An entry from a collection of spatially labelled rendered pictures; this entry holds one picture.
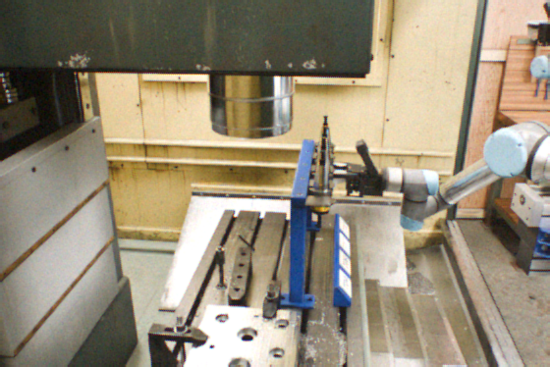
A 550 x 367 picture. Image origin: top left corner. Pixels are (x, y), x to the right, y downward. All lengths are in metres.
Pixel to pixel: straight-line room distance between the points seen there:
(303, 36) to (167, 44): 0.21
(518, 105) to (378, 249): 2.09
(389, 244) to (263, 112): 1.22
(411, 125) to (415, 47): 0.30
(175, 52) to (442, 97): 1.34
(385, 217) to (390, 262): 0.22
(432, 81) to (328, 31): 1.23
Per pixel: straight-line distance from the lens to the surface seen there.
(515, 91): 3.74
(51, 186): 1.12
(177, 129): 2.08
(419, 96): 1.96
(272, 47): 0.77
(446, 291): 1.94
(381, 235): 1.99
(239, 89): 0.84
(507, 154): 1.28
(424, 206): 1.54
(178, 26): 0.80
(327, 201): 1.23
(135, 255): 2.30
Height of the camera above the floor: 1.74
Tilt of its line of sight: 22 degrees down
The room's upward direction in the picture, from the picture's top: straight up
